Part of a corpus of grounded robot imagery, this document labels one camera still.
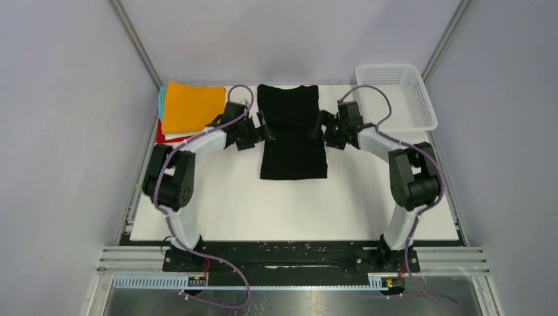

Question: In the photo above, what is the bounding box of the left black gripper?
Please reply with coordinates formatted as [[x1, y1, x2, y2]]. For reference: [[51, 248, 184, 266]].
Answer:
[[236, 111, 274, 150]]

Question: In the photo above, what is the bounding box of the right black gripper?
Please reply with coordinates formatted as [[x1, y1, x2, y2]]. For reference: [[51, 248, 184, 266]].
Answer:
[[307, 110, 348, 151]]

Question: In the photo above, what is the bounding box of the black t shirt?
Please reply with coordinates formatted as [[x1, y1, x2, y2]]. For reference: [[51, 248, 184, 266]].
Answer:
[[257, 84, 328, 180]]

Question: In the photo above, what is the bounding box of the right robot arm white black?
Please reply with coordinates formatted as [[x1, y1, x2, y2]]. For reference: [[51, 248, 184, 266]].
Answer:
[[309, 101, 445, 271]]

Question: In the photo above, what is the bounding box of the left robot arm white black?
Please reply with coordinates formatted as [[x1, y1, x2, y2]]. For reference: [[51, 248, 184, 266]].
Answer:
[[142, 101, 276, 271]]

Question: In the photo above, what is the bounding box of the folded orange t shirt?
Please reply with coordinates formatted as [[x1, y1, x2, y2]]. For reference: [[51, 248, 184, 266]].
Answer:
[[161, 82, 226, 135]]

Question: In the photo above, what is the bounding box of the white plastic basket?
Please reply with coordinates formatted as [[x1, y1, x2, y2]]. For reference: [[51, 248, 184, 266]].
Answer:
[[353, 63, 438, 134]]

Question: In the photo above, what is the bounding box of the folded white t shirt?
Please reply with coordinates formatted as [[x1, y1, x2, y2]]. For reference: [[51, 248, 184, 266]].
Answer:
[[155, 120, 206, 143]]

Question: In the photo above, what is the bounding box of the folded red t shirt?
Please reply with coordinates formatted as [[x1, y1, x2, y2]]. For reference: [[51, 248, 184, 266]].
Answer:
[[155, 120, 195, 144]]

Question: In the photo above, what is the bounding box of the folded cyan t shirt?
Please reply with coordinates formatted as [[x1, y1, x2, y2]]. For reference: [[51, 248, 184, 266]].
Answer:
[[157, 86, 166, 122]]

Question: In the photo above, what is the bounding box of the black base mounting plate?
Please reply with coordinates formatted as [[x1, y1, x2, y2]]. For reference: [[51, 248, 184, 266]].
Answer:
[[163, 240, 420, 286]]

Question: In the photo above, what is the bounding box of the white slotted cable duct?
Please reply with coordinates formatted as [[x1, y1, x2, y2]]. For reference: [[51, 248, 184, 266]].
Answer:
[[112, 273, 393, 292]]

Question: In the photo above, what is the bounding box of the aluminium frame rail left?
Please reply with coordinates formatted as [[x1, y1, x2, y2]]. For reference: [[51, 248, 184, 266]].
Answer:
[[107, 0, 163, 89]]

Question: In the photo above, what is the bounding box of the aluminium frame rail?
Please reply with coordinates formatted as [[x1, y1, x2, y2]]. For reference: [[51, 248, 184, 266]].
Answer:
[[107, 0, 163, 89], [422, 0, 472, 82]]

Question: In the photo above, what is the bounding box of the aluminium frame rail right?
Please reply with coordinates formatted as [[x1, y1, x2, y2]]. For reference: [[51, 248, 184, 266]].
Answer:
[[422, 0, 472, 82]]

